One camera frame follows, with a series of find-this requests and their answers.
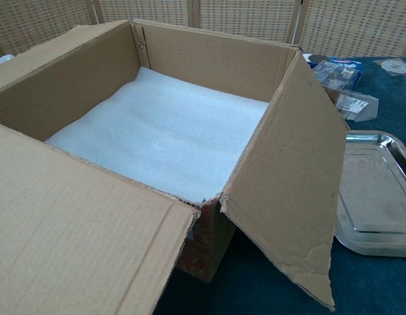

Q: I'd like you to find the red brown cardboard box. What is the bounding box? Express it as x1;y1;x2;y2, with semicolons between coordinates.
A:
0;18;350;315

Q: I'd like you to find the white foam sheet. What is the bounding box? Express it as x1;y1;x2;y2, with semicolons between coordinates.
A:
45;66;269;203

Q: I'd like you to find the woven rattan folding screen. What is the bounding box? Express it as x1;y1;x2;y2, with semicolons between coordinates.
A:
0;0;406;63

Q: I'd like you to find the clear plastic pastry container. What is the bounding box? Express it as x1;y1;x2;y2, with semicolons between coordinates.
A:
313;60;380;124

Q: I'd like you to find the blue sandwich cookie package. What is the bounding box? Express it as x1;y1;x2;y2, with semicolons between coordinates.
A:
303;53;364;89

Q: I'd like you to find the stainless steel rectangular tray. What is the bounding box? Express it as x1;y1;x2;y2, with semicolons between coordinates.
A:
334;130;406;257

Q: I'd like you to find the round disc in clear bag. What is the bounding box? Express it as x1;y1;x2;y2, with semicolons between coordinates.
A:
372;58;406;77

